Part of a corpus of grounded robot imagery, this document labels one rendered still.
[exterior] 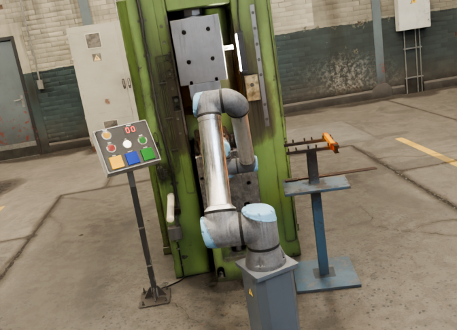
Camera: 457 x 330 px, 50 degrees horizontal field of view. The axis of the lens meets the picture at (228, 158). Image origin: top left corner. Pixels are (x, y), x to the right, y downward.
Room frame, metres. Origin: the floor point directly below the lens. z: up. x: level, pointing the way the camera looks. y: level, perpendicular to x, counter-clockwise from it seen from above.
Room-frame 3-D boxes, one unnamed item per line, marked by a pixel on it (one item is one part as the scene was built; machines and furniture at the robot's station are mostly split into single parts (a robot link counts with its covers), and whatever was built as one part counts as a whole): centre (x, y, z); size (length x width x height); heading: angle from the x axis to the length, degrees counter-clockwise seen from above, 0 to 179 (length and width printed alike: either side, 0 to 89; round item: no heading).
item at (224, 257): (3.33, 0.04, 0.23); 0.55 x 0.37 x 0.47; 4
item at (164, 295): (2.99, 0.63, 0.05); 0.22 x 0.22 x 0.09; 4
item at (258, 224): (2.08, -0.09, 0.79); 0.17 x 0.15 x 0.18; 86
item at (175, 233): (3.20, 0.44, 0.36); 0.09 x 0.07 x 0.12; 94
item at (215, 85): (3.31, 0.09, 1.32); 0.42 x 0.20 x 0.10; 4
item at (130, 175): (2.99, 0.63, 0.54); 0.04 x 0.04 x 1.08; 4
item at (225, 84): (3.64, 0.07, 1.37); 0.41 x 0.10 x 0.91; 94
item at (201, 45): (3.32, 0.05, 1.56); 0.42 x 0.39 x 0.40; 4
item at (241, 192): (3.33, 0.04, 0.69); 0.56 x 0.38 x 0.45; 4
